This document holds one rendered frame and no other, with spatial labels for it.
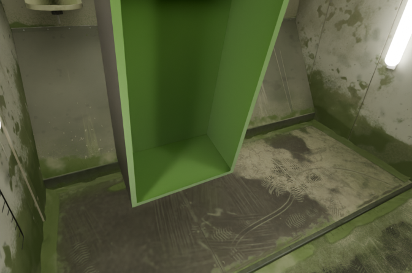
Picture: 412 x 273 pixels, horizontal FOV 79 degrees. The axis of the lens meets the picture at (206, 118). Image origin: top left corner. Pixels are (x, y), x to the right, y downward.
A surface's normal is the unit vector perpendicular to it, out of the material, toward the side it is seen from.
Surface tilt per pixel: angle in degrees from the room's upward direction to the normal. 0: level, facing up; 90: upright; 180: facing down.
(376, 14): 90
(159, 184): 12
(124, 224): 0
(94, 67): 57
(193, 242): 0
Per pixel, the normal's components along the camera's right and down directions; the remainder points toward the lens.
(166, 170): 0.13, -0.76
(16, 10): 0.44, 0.46
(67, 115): 0.39, -0.09
